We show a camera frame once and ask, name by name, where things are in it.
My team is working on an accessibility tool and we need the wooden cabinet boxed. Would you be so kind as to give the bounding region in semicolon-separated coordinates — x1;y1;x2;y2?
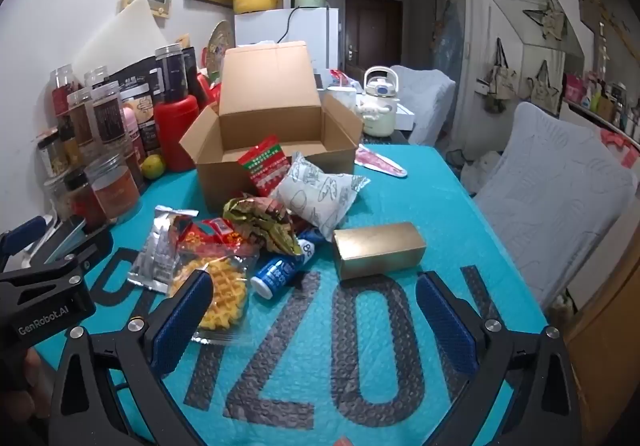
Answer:
565;246;640;446

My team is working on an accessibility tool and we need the white fridge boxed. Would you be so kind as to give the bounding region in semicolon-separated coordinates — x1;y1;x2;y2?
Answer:
234;7;341;72

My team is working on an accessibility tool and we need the black pouch white label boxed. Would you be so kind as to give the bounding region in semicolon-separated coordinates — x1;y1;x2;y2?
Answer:
107;57;161;162

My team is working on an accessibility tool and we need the white plastic bag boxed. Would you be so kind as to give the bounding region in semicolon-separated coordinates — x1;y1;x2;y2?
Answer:
460;151;501;192

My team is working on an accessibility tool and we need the large jar brown label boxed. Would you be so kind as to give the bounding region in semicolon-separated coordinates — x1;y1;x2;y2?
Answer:
84;153;142;223

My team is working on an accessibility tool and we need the yellow-green fruit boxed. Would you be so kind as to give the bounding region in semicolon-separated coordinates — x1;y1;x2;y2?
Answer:
141;154;166;179

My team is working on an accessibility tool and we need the black power cable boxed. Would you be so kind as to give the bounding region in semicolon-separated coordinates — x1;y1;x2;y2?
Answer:
277;6;301;44

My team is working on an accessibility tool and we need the white patterned snack packet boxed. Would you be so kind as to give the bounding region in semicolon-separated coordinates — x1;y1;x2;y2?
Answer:
276;152;372;242

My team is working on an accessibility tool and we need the gold snack packet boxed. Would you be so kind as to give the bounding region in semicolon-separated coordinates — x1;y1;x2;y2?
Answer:
222;193;305;257

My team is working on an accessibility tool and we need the red green snack packet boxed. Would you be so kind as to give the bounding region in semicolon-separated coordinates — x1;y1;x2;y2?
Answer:
237;135;292;197

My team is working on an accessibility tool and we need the beige tote bag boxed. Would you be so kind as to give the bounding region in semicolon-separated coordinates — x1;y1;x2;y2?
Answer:
487;38;518;99
530;61;563;109

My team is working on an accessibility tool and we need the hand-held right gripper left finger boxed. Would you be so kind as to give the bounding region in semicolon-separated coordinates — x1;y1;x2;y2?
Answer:
47;270;216;446

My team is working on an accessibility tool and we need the blue hanging cloth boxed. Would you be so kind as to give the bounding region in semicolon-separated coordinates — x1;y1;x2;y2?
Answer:
432;1;468;77

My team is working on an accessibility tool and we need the group of clear lidded jars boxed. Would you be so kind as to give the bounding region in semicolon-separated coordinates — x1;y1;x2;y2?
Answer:
37;65;133;232

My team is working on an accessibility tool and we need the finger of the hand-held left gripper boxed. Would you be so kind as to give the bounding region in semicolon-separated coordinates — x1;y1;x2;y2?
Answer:
0;215;57;258
20;230;115;277

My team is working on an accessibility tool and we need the white flat box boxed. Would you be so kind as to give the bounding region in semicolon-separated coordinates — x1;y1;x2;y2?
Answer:
395;103;416;132

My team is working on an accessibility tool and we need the pink flat packet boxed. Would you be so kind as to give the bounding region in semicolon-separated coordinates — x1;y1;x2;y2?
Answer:
355;144;410;177

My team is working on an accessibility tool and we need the gold rectangular box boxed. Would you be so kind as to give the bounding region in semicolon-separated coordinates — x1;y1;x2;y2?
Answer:
332;222;427;282

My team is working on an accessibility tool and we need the clear waffle packet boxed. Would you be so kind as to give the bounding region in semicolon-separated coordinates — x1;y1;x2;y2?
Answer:
167;246;261;344

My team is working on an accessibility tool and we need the grey covered chair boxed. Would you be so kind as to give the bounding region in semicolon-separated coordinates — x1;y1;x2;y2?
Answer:
472;102;638;309
390;65;457;147

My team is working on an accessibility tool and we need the woven round plate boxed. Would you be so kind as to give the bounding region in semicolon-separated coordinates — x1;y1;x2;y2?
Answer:
207;20;236;77

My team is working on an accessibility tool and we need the brown cardboard box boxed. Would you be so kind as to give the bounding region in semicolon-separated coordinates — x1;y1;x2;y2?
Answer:
179;41;365;212

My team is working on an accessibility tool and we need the red thermos bottle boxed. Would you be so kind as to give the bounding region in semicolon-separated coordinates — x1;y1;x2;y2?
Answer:
153;95;202;172

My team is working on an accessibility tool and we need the blue white bottle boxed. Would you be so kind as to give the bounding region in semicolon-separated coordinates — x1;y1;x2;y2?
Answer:
250;226;326;301

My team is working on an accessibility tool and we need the plain black pouch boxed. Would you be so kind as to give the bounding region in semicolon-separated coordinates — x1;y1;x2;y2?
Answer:
180;46;199;97

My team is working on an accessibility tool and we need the person's left hand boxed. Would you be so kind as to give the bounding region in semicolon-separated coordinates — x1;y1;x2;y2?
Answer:
20;348;50;394

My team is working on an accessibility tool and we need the white foam board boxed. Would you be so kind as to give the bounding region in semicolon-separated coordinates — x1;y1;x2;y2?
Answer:
72;0;168;77

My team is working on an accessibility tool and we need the row of shelf bottles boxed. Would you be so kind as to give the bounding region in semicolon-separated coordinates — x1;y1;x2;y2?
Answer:
565;71;640;137

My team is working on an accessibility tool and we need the silver snack packet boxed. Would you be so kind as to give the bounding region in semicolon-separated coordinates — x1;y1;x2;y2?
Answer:
126;205;198;296

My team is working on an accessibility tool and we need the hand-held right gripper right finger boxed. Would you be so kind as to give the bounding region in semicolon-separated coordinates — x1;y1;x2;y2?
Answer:
416;270;583;446

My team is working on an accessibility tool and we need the dark brown door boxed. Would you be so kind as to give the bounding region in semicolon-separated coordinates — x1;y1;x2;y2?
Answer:
344;0;403;77

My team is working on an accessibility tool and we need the tall dark-content jar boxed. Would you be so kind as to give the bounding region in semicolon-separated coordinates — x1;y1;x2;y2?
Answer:
155;45;193;104

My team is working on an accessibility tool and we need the red plastic bag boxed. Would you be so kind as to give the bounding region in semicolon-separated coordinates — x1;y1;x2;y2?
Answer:
330;70;361;89

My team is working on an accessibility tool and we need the cream water jug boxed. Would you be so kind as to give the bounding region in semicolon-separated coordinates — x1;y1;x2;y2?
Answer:
360;67;401;137

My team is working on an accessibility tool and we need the pink bottle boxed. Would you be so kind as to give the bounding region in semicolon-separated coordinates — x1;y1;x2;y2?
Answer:
121;106;144;162

